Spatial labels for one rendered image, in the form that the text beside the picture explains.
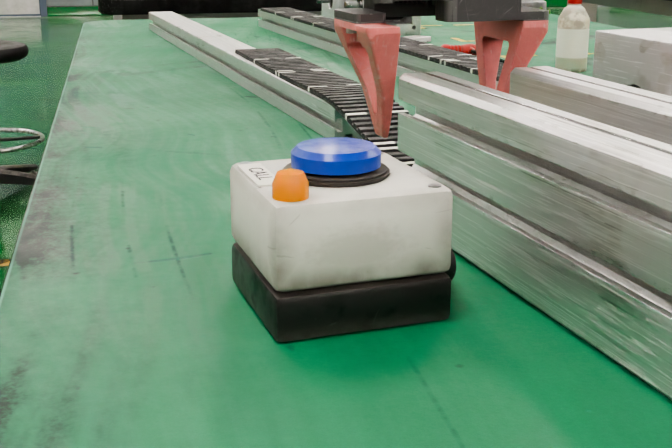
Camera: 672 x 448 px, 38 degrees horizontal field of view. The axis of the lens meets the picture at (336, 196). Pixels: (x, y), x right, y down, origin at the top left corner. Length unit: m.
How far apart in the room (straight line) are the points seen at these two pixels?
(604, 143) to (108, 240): 0.28
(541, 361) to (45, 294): 0.23
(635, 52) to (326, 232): 0.35
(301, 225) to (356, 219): 0.02
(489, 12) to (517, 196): 0.19
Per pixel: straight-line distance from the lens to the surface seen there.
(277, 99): 0.93
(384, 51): 0.59
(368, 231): 0.40
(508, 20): 0.64
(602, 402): 0.37
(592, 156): 0.40
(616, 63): 0.71
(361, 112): 0.75
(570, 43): 1.20
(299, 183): 0.39
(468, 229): 0.50
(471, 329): 0.43
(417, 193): 0.41
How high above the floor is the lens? 0.95
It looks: 15 degrees down
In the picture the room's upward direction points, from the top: straight up
